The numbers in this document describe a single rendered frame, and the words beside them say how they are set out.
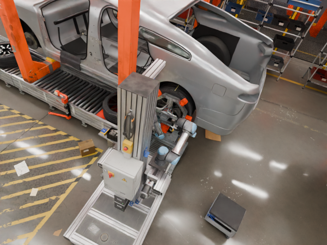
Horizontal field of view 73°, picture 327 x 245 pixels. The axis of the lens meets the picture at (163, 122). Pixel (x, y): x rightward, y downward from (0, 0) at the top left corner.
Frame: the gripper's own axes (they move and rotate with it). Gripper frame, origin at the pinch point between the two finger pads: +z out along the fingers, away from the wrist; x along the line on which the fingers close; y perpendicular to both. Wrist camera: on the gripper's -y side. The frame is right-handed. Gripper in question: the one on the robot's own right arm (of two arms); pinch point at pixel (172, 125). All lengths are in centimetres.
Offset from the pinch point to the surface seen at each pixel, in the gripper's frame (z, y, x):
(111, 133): 75, -28, 38
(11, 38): 261, 47, 19
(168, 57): 35, 81, -31
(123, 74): 68, 69, 22
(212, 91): -33, 59, -29
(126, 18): 66, 134, 22
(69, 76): 247, -56, -62
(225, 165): -97, -83, -46
